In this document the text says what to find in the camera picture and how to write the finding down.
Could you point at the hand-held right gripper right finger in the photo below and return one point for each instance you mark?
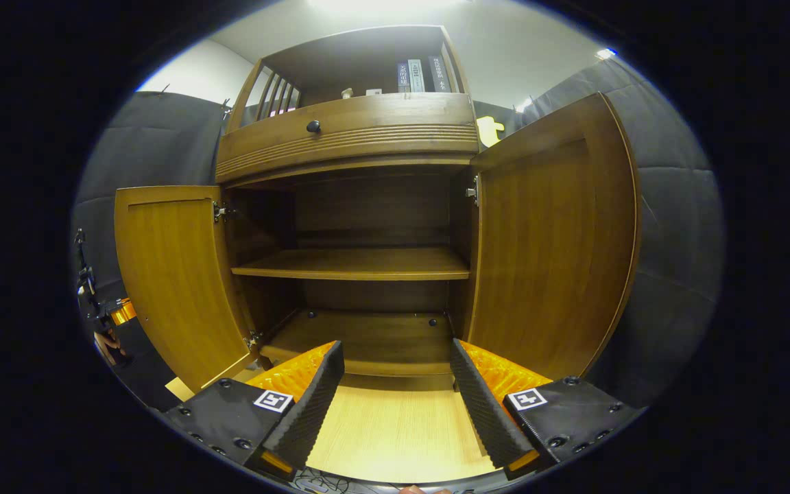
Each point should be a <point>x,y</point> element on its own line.
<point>484,412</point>

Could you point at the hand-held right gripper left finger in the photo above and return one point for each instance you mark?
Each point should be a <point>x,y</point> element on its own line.
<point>309,412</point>

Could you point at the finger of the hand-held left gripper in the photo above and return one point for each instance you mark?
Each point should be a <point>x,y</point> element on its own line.
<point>123,313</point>

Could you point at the wooden shoe cabinet door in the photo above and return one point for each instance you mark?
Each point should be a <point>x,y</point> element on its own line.
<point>546,240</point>
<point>175,274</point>

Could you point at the wooden double-door shoe cabinet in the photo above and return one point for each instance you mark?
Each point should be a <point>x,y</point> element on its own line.
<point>374,206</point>

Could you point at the wooden inner cabinet shelf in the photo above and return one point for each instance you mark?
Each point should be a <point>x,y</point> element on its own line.
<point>361,264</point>

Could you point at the wooden cabinet drawer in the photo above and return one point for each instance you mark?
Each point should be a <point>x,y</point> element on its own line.
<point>381,113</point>

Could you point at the small metal clip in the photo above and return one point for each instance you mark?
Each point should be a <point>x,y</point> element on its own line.
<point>225,106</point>

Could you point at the black backdrop cloth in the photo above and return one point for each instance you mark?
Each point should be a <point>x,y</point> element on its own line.
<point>669,240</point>

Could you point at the black round drawer knob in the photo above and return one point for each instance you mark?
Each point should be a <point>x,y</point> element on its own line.
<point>313,126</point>

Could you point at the dark blue book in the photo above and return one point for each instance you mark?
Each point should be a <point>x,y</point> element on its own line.
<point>403,77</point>

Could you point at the small ceiling light panel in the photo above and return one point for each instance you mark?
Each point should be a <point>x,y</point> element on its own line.
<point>605,53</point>

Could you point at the large ceiling light panel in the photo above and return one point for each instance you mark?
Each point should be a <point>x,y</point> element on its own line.
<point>385,4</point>

